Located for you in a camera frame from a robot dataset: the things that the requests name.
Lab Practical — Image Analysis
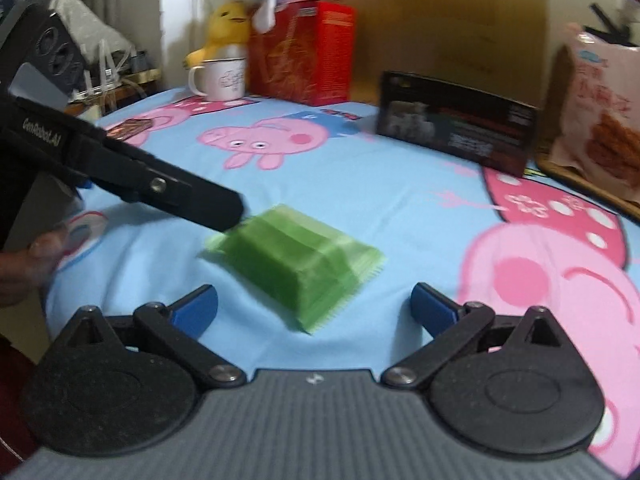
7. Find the white enamel mug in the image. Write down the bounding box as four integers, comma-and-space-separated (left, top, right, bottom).
188, 56, 248, 102

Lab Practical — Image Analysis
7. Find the wooden headboard panel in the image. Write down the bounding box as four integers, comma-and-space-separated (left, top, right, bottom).
320, 0, 551, 108

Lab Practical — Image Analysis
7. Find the red cardboard box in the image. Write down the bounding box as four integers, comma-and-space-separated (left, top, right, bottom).
248, 0, 357, 107

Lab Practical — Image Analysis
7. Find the black metal rack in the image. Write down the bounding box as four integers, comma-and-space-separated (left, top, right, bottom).
582, 2, 640, 48

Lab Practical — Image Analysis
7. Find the yellow plush toy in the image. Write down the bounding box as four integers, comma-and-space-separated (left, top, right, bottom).
182, 1, 251, 68

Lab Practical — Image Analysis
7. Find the grey quilted cloth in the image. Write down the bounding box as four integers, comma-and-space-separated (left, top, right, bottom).
47, 0, 128, 66

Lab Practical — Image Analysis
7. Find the small brown snack packet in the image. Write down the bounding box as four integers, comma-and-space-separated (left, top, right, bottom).
106, 119, 152, 142

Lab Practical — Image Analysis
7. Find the blue printed blanket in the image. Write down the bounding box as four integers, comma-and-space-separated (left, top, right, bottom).
45, 85, 640, 478

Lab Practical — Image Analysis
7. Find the pink snack bag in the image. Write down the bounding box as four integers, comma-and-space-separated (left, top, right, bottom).
550, 22, 640, 198

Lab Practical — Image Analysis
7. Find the black cardboard box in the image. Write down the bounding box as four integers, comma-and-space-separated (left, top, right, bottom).
376, 71, 540, 177

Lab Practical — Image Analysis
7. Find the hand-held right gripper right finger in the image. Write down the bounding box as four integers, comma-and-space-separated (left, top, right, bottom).
380, 282, 568, 389

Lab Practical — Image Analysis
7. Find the green snack packet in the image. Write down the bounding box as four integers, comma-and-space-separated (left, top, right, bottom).
200, 204, 388, 333

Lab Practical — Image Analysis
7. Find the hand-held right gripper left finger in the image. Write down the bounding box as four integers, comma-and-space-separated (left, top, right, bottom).
65, 284, 247, 388

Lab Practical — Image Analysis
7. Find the white curtain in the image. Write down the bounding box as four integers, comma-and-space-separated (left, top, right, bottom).
75, 0, 206, 61

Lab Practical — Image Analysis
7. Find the person's left hand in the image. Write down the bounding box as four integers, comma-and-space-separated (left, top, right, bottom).
0, 230, 68, 308

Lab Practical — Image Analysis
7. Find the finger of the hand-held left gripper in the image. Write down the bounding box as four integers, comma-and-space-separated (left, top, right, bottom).
87, 137, 246, 233

